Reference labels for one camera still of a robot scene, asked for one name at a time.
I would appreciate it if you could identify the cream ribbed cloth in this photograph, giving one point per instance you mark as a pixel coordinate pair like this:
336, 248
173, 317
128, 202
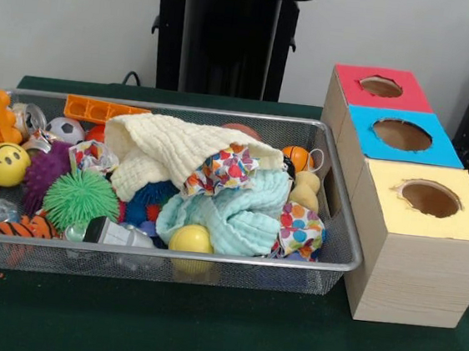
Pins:
158, 146

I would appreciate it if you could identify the blue spiky toy with face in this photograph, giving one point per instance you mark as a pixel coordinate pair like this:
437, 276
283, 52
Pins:
148, 200

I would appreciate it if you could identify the shallow clear mesh bin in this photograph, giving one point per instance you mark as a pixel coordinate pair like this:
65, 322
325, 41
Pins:
83, 260

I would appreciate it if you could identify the wooden box with three holes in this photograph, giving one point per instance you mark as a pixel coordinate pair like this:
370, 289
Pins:
418, 266

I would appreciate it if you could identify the mint ribbed cloth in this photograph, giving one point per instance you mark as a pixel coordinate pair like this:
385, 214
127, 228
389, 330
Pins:
246, 223

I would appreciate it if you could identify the small orange basketball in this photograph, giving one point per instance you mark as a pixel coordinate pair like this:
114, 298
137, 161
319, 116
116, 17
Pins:
298, 159

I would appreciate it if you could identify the plain yellow ball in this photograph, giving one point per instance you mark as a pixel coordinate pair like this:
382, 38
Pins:
190, 240

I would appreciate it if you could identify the green spiky ball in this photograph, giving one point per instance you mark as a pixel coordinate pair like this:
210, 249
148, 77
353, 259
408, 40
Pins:
79, 199

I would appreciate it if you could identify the long orange block with holes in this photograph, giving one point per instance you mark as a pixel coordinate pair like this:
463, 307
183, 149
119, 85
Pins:
90, 109

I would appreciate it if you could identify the purple spiky ball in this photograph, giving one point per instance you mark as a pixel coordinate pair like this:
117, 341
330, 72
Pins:
44, 172

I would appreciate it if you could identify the yellow smiley ball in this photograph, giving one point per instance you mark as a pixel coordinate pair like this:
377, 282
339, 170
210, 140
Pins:
7, 164

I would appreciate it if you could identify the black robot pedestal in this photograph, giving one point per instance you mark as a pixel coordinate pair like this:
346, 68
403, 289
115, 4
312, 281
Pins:
228, 36

